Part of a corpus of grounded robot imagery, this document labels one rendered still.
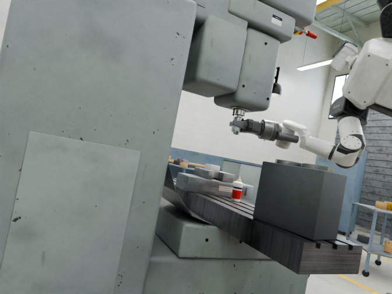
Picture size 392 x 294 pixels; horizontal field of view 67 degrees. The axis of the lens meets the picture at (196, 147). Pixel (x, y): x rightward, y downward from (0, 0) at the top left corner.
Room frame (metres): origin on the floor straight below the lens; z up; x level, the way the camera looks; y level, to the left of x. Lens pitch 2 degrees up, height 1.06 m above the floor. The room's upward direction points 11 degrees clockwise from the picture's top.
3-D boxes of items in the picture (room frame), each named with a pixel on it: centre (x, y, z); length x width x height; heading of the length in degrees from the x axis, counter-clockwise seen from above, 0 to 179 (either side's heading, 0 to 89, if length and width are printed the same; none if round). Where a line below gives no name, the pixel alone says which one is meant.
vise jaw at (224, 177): (1.47, -0.15, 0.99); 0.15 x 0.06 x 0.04; 23
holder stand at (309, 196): (0.91, -0.33, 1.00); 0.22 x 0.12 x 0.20; 35
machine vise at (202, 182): (1.46, -0.12, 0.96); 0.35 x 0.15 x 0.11; 113
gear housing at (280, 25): (1.30, -0.12, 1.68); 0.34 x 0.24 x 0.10; 116
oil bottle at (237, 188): (1.32, -0.21, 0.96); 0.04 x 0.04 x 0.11
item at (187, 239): (1.31, -0.16, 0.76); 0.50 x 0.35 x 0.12; 116
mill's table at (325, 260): (1.36, -0.14, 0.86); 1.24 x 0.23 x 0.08; 26
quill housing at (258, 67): (1.31, -0.16, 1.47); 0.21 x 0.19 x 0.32; 26
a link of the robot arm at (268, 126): (1.33, -0.25, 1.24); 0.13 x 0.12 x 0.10; 7
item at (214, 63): (1.23, 0.01, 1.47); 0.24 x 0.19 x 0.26; 26
